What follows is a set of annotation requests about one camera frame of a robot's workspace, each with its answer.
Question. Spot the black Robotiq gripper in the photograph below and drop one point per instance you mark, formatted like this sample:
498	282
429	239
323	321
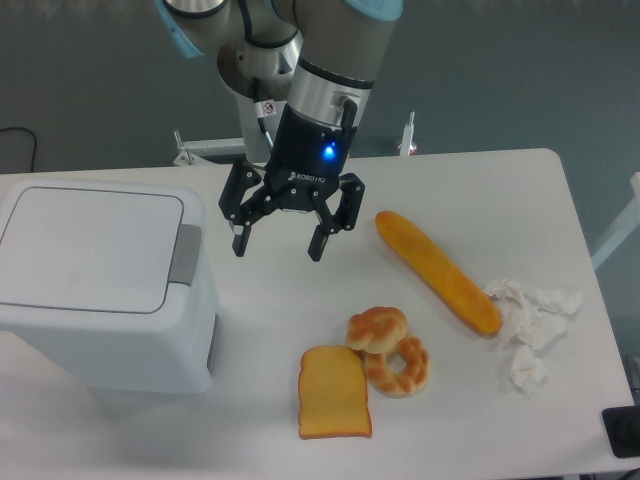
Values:
304	169

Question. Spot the white push-lid trash can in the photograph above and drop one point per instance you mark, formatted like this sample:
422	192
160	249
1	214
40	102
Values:
110	281

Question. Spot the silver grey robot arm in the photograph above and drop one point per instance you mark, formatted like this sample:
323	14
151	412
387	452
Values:
302	73

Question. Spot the braided round bread bun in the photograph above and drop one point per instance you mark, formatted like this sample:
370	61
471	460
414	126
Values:
376	330

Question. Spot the orange toast slice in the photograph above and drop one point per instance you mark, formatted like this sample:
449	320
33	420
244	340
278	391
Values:
333	394

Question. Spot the long orange baguette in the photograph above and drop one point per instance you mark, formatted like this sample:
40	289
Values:
453	286

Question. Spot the large crumpled white tissue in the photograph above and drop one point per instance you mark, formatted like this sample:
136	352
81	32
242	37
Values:
530	315

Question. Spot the small crumpled white tissue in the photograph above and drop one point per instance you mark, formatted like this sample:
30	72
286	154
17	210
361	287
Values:
527	371

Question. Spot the black device at table edge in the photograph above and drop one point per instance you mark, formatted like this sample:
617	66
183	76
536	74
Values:
622	428

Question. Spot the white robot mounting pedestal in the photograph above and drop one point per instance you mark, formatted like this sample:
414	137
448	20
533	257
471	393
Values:
220	147

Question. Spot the white clamp bracket with red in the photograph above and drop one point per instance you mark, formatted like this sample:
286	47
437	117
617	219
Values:
407	146

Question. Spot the white frame leg right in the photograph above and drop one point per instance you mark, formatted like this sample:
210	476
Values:
625	223

